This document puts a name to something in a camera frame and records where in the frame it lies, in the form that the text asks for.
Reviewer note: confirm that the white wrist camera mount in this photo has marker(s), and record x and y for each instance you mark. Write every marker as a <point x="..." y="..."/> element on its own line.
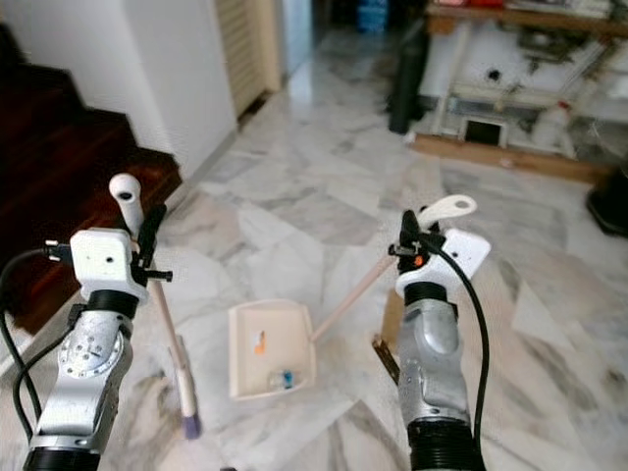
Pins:
<point x="461" y="257"/>
<point x="108" y="263"/>

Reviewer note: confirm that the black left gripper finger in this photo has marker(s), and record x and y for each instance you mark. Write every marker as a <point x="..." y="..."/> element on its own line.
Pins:
<point x="152" y="234"/>

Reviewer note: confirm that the white frame stand wooden base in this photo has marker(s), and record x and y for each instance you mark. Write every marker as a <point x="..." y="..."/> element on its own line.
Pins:
<point x="510" y="157"/>

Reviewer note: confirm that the small clear plastic bottle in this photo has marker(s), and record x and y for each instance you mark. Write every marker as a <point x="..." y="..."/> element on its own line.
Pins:
<point x="282" y="380"/>

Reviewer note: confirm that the tall black object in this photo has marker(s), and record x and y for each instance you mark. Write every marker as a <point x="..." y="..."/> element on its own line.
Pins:
<point x="407" y="88"/>

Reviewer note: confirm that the blue crates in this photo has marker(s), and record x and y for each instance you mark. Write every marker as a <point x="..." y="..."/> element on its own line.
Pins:
<point x="372" y="14"/>

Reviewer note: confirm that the brown cardboard piece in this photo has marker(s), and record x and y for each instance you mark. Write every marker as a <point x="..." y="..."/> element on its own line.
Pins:
<point x="391" y="314"/>

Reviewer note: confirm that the dark wooden staircase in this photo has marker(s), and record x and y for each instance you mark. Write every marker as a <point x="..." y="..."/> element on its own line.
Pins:
<point x="69" y="186"/>

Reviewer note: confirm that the beige louvered door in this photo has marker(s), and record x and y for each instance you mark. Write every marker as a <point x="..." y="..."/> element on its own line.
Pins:
<point x="245" y="49"/>

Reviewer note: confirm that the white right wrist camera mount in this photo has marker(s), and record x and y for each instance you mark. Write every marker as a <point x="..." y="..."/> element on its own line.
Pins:
<point x="461" y="257"/>

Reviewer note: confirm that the black bin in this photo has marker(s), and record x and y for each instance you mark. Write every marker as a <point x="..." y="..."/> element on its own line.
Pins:
<point x="610" y="211"/>

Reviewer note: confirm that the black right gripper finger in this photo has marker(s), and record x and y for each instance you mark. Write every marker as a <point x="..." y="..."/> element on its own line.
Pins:
<point x="409" y="228"/>

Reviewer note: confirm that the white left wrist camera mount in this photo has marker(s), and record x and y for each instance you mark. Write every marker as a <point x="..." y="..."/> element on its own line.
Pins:
<point x="108" y="263"/>

